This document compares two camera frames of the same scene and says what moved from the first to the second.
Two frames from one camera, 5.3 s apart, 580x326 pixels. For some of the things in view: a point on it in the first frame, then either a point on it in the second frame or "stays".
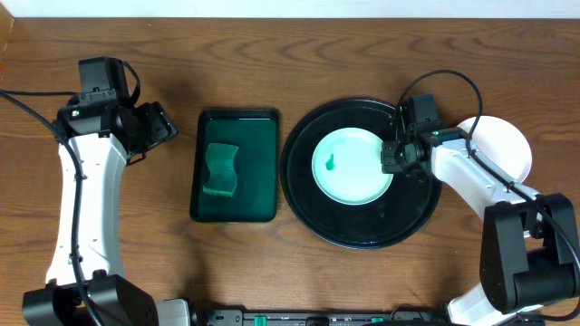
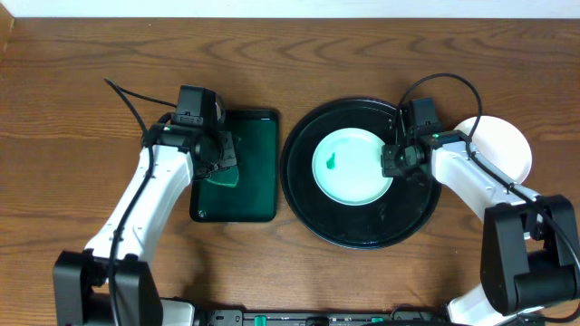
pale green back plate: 347,167 stays
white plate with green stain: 503,144 stays
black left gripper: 158,123 -> 227,152
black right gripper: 389,164 stays
